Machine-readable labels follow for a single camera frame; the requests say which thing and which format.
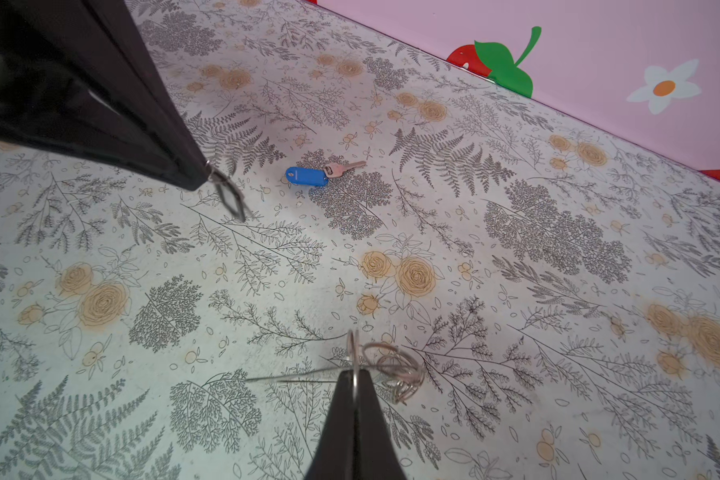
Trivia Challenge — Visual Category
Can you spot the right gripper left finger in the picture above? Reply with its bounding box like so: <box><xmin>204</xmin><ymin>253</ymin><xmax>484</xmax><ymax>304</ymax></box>
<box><xmin>304</xmin><ymin>370</ymin><xmax>355</xmax><ymax>480</ymax></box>

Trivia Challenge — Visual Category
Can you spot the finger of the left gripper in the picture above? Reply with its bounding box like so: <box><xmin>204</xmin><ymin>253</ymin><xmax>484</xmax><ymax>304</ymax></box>
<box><xmin>0</xmin><ymin>1</ymin><xmax>210</xmax><ymax>190</ymax></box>

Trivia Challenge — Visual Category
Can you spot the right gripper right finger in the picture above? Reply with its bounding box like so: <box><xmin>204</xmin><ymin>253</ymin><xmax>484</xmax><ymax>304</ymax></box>
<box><xmin>353</xmin><ymin>369</ymin><xmax>407</xmax><ymax>480</ymax></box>

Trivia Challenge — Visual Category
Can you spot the blue tagged key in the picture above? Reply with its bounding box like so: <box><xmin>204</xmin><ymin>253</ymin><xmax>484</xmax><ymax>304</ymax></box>
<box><xmin>285</xmin><ymin>161</ymin><xmax>366</xmax><ymax>187</ymax></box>

